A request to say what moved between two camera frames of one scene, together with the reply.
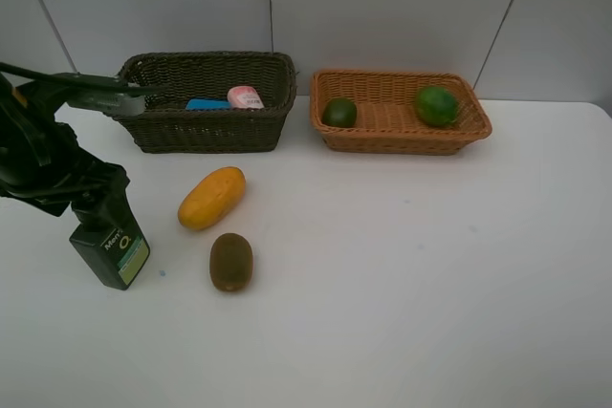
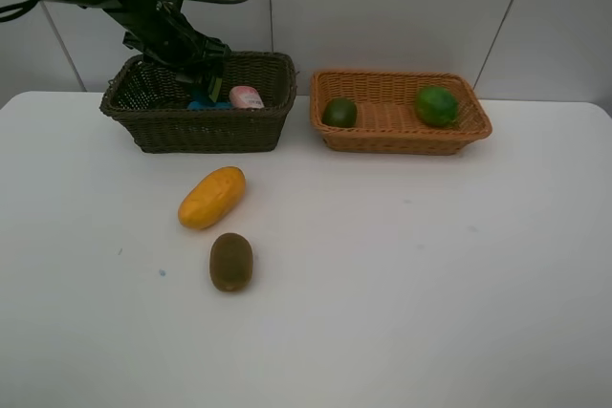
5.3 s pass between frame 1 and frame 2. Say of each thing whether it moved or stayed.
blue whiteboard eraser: stayed
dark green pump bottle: moved
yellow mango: stayed
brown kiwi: stayed
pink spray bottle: stayed
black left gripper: moved
